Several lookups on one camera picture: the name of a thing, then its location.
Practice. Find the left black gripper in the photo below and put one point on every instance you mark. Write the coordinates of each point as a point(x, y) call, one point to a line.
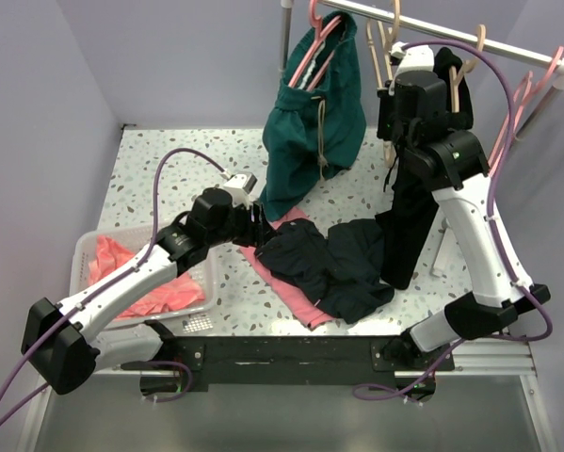
point(256, 232)

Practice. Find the dark navy shorts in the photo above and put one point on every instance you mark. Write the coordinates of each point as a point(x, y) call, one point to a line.
point(339, 273)

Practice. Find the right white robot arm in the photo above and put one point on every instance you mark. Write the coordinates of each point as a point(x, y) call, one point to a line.
point(443, 169)

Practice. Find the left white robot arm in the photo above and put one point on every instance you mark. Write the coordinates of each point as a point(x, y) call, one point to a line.
point(65, 341)

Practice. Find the pink folded shorts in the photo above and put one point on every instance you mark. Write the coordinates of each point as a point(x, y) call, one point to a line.
point(301, 308)

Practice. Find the green hanging shorts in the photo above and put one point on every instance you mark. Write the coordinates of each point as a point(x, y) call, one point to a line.
point(312, 134)

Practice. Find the black hanging shorts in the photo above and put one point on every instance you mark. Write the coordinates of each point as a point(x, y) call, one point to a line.
point(407, 223)

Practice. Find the pink hanger with green shorts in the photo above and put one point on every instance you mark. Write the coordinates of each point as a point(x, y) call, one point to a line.
point(321, 32)

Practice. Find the beige hanger with black shorts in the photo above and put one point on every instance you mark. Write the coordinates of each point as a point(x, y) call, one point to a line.
point(456, 76)

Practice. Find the empty pink hanger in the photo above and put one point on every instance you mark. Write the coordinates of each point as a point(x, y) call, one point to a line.
point(524, 93)

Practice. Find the white plastic laundry basket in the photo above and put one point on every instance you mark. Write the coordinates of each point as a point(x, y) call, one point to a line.
point(192, 293)

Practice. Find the metal clothes rack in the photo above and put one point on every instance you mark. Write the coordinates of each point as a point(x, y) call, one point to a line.
point(451, 35)

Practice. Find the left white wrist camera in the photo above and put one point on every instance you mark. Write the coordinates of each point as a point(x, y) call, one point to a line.
point(240, 186)

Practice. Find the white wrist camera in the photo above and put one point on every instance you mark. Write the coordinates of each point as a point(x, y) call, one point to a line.
point(418, 58)
point(240, 186)

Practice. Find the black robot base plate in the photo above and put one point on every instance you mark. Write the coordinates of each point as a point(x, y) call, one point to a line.
point(280, 360)

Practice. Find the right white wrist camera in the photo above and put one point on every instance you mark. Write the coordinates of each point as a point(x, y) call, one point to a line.
point(418, 58)

